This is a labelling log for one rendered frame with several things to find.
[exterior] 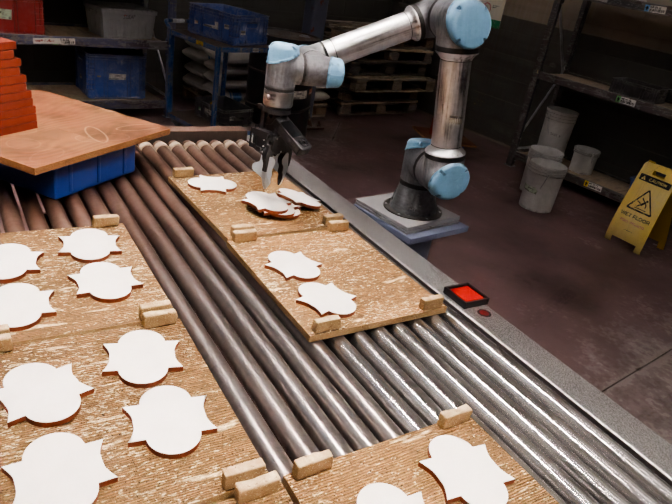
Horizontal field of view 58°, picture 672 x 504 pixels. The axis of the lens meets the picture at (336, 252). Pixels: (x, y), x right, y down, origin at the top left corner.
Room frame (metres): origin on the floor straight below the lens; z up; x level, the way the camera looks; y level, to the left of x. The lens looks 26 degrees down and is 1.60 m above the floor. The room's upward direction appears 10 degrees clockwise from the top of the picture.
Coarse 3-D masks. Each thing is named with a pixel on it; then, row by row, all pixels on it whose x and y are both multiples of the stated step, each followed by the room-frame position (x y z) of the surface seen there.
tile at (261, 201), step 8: (248, 192) 1.55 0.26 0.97; (256, 192) 1.56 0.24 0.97; (264, 192) 1.57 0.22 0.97; (248, 200) 1.49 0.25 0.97; (256, 200) 1.50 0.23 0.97; (264, 200) 1.51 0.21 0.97; (272, 200) 1.52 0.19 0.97; (280, 200) 1.53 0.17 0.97; (256, 208) 1.46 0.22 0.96; (264, 208) 1.46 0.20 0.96; (272, 208) 1.47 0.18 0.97; (280, 208) 1.48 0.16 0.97
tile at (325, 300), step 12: (300, 288) 1.12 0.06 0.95; (312, 288) 1.13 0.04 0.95; (324, 288) 1.14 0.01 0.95; (336, 288) 1.15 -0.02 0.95; (300, 300) 1.07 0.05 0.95; (312, 300) 1.08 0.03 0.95; (324, 300) 1.09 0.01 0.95; (336, 300) 1.10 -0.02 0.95; (348, 300) 1.10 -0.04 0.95; (324, 312) 1.04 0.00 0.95; (336, 312) 1.05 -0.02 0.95; (348, 312) 1.06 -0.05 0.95
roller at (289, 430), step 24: (120, 192) 1.53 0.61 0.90; (144, 216) 1.38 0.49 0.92; (168, 240) 1.28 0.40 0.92; (168, 264) 1.19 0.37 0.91; (192, 288) 1.09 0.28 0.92; (216, 312) 1.01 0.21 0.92; (216, 336) 0.95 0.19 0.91; (240, 360) 0.88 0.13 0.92; (264, 384) 0.82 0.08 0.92; (264, 408) 0.78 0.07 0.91; (288, 408) 0.78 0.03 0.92; (288, 432) 0.72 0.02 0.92
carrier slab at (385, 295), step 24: (264, 240) 1.33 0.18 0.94; (288, 240) 1.36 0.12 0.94; (312, 240) 1.38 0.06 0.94; (336, 240) 1.41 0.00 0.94; (360, 240) 1.43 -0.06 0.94; (264, 264) 1.21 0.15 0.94; (336, 264) 1.28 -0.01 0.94; (360, 264) 1.30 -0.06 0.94; (384, 264) 1.32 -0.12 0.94; (264, 288) 1.12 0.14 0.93; (288, 288) 1.13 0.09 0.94; (360, 288) 1.18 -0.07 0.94; (384, 288) 1.20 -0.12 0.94; (408, 288) 1.22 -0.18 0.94; (288, 312) 1.04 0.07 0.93; (312, 312) 1.05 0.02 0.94; (360, 312) 1.08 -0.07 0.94; (384, 312) 1.10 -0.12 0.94; (408, 312) 1.12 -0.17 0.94; (432, 312) 1.15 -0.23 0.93; (312, 336) 0.97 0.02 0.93; (336, 336) 1.00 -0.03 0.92
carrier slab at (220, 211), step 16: (208, 176) 1.69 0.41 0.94; (224, 176) 1.71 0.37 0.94; (240, 176) 1.73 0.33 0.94; (256, 176) 1.76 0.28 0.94; (272, 176) 1.78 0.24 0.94; (192, 192) 1.55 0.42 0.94; (240, 192) 1.61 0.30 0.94; (272, 192) 1.65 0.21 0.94; (208, 208) 1.46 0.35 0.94; (224, 208) 1.48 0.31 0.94; (240, 208) 1.50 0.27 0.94; (304, 208) 1.58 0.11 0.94; (320, 208) 1.60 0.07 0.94; (224, 224) 1.38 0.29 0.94; (256, 224) 1.41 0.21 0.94; (272, 224) 1.43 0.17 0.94; (288, 224) 1.45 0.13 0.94; (304, 224) 1.47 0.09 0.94; (320, 224) 1.49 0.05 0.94; (224, 240) 1.32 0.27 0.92
